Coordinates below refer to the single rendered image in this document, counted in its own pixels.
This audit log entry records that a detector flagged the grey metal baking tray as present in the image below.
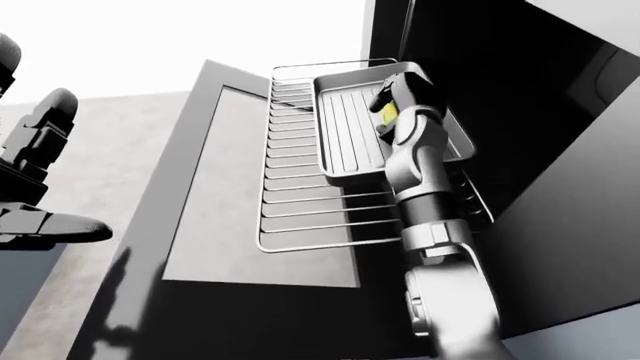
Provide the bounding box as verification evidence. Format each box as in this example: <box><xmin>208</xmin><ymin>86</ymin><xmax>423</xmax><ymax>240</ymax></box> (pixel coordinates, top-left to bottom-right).
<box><xmin>312</xmin><ymin>60</ymin><xmax>478</xmax><ymax>188</ymax></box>

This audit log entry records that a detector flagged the black oven body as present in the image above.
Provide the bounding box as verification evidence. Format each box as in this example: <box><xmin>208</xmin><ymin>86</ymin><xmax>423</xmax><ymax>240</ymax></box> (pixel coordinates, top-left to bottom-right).
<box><xmin>367</xmin><ymin>0</ymin><xmax>640</xmax><ymax>341</ymax></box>

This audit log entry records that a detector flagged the yellow corn cob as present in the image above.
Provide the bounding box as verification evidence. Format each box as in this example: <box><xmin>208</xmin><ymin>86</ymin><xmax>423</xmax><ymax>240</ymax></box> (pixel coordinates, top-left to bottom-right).
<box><xmin>377</xmin><ymin>102</ymin><xmax>401</xmax><ymax>128</ymax></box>

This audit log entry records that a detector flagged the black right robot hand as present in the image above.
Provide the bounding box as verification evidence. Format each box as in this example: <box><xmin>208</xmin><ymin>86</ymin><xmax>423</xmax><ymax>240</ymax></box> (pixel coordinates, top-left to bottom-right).
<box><xmin>368</xmin><ymin>69</ymin><xmax>450</xmax><ymax>147</ymax></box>

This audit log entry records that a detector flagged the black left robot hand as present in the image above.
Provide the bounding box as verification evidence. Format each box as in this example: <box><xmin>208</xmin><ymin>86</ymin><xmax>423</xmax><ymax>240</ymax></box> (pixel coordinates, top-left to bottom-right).
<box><xmin>0</xmin><ymin>32</ymin><xmax>114</xmax><ymax>252</ymax></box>

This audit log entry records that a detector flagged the black oven door with window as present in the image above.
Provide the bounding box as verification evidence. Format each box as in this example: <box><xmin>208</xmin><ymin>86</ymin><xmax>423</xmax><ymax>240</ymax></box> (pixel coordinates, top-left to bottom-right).
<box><xmin>63</xmin><ymin>58</ymin><xmax>436</xmax><ymax>360</ymax></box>

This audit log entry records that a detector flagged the silver wire oven rack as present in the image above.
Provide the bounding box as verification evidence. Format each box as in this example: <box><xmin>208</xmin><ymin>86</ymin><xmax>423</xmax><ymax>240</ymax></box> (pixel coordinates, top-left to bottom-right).
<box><xmin>255</xmin><ymin>57</ymin><xmax>496</xmax><ymax>253</ymax></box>

